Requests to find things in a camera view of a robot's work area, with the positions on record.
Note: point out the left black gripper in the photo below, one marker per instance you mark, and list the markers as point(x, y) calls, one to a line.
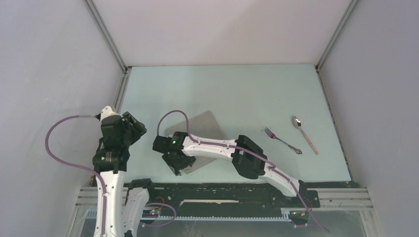
point(138, 128)

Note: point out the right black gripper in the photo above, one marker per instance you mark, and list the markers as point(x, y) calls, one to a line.
point(176, 166)

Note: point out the grey cloth napkin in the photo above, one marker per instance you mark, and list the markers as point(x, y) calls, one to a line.
point(203, 125)

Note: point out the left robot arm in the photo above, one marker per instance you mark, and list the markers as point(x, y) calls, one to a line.
point(111, 193)

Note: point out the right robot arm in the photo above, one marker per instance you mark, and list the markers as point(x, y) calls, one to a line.
point(248, 160)

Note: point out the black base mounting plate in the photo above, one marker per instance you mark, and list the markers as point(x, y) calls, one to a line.
point(229, 201)

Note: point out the pink metal fork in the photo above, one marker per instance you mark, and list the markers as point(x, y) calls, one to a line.
point(273, 136)

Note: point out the metal spoon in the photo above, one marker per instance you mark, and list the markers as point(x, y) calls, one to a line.
point(297, 124)

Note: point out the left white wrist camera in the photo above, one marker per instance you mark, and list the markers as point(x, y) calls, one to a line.
point(106, 112)

